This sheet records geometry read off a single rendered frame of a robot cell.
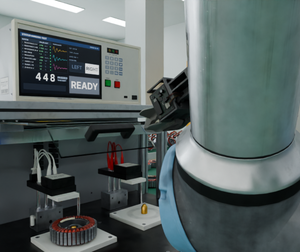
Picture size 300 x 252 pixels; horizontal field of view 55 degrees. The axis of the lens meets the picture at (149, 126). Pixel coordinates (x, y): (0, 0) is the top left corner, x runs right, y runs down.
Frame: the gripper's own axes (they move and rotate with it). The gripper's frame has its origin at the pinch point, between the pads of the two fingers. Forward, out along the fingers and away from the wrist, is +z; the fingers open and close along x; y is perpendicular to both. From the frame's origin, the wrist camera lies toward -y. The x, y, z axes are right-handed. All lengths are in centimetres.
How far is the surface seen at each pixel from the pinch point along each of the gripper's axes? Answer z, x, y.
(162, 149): 25.5, -3.2, -30.8
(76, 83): 18.4, -24.3, 2.5
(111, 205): 37.1, 9.6, -9.6
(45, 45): 13.7, -32.5, 11.8
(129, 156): 42, -8, -29
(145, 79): 222, -197, -286
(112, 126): -0.5, -0.2, 11.6
